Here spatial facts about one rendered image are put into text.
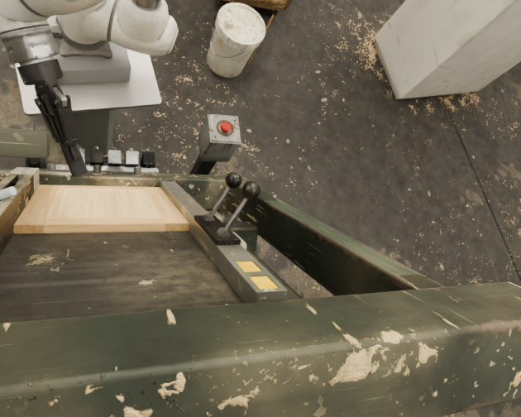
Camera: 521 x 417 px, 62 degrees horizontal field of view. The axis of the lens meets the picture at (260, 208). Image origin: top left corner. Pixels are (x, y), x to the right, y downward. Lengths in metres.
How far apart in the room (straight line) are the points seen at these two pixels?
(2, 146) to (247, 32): 2.43
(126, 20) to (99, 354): 1.35
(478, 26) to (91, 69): 2.23
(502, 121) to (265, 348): 3.99
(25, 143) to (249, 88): 2.64
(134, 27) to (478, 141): 2.99
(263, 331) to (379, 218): 2.63
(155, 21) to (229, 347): 1.34
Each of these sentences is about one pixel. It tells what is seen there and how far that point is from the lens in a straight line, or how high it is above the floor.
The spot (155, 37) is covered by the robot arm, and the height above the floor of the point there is 1.06.
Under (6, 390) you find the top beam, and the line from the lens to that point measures 0.35.
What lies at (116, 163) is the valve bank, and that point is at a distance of 1.68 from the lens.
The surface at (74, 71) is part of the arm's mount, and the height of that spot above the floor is 0.83.
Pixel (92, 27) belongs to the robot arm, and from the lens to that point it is 1.67.
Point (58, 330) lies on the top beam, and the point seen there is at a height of 1.89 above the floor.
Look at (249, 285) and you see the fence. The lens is 0.65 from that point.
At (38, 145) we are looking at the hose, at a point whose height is 1.97.
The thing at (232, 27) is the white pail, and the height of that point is 0.36.
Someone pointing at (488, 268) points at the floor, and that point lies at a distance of 3.52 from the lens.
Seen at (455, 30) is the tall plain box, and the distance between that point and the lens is 3.18.
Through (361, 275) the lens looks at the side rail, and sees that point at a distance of 0.82.
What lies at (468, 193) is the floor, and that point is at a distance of 3.62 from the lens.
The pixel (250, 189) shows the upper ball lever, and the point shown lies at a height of 1.56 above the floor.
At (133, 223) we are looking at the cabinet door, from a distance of 1.04.
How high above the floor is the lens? 2.30
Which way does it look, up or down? 62 degrees down
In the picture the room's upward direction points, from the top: 48 degrees clockwise
